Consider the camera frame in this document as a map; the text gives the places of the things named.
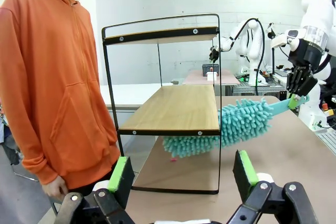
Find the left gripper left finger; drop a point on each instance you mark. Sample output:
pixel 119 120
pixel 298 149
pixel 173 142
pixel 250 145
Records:
pixel 123 179

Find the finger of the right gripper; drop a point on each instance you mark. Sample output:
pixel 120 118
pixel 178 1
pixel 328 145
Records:
pixel 294 103
pixel 290 95

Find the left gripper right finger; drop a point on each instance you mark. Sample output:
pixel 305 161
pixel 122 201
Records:
pixel 244 174

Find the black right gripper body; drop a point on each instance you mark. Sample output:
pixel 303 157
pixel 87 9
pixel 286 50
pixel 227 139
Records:
pixel 304 77

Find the teal chenille duster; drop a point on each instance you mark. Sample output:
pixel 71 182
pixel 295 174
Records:
pixel 244 121

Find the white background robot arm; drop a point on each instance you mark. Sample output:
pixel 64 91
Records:
pixel 240 37
pixel 256 51

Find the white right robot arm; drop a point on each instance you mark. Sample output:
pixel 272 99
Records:
pixel 317 6

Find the person's right forearm orange sleeve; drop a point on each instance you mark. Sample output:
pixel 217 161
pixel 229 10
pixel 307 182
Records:
pixel 34 142

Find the person's right hand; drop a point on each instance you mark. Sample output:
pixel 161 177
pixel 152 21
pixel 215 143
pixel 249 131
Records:
pixel 55 188

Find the table with pink mat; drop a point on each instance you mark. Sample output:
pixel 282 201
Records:
pixel 228 78

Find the small white box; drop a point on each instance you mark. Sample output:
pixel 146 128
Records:
pixel 212 77

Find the black plastic basket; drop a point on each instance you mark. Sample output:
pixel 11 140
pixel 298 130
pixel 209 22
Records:
pixel 210 68

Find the black background gripper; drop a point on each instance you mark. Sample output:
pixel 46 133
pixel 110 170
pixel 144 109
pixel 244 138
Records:
pixel 215 54

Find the person in orange hoodie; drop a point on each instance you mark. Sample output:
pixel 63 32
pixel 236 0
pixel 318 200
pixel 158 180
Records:
pixel 47 64

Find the aluminium frame workbench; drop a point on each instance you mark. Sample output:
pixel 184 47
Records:
pixel 262 87

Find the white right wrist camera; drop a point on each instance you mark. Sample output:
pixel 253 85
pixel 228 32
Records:
pixel 279 41

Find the camera on black stand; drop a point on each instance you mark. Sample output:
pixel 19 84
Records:
pixel 271 31

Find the black frame wooden shelf rack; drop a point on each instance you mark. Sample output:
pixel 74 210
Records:
pixel 178 108

